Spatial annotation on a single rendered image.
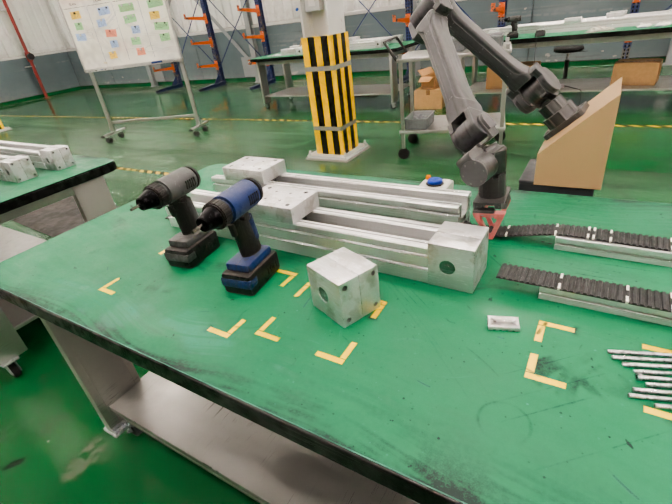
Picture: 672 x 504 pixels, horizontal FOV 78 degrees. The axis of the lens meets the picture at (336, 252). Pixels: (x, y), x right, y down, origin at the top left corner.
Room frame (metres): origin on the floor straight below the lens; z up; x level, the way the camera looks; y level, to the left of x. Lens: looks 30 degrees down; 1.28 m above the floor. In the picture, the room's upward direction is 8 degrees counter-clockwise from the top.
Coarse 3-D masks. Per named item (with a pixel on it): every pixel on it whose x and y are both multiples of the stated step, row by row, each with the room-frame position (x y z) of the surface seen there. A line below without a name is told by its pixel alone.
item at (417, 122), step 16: (496, 32) 3.80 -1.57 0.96; (464, 48) 3.76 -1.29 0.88; (400, 64) 3.79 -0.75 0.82; (400, 80) 3.79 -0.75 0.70; (400, 96) 3.79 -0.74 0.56; (400, 112) 3.80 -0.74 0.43; (416, 112) 4.06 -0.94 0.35; (432, 112) 3.90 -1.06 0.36; (416, 128) 3.76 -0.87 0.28; (432, 128) 3.73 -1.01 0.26
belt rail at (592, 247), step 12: (564, 240) 0.74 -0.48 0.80; (576, 240) 0.73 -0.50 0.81; (588, 240) 0.72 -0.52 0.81; (576, 252) 0.73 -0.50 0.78; (588, 252) 0.71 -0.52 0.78; (600, 252) 0.70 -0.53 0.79; (612, 252) 0.69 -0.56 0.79; (624, 252) 0.68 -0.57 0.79; (636, 252) 0.67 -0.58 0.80; (648, 252) 0.66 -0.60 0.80; (660, 252) 0.65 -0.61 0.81; (660, 264) 0.64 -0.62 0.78
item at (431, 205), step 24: (336, 192) 1.03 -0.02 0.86; (360, 192) 1.01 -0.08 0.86; (384, 192) 1.03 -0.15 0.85; (408, 192) 0.99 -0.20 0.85; (432, 192) 0.95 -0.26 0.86; (456, 192) 0.92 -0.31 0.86; (384, 216) 0.96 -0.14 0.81; (408, 216) 0.91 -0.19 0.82; (432, 216) 0.88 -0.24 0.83; (456, 216) 0.84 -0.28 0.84
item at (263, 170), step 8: (240, 160) 1.31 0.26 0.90; (248, 160) 1.30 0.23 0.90; (256, 160) 1.28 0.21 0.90; (264, 160) 1.27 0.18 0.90; (272, 160) 1.26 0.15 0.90; (280, 160) 1.25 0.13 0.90; (224, 168) 1.26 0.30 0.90; (232, 168) 1.24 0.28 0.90; (240, 168) 1.22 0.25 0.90; (248, 168) 1.21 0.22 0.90; (256, 168) 1.20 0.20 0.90; (264, 168) 1.19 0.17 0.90; (272, 168) 1.21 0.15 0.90; (280, 168) 1.24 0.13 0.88; (232, 176) 1.24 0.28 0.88; (240, 176) 1.22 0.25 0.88; (248, 176) 1.20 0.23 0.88; (256, 176) 1.18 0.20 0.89; (264, 176) 1.18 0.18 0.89; (272, 176) 1.20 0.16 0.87
